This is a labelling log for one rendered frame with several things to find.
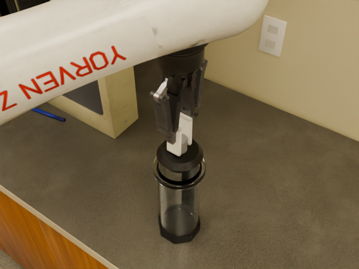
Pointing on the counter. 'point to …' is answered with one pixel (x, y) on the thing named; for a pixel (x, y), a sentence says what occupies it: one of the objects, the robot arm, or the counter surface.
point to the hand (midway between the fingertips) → (179, 134)
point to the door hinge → (12, 6)
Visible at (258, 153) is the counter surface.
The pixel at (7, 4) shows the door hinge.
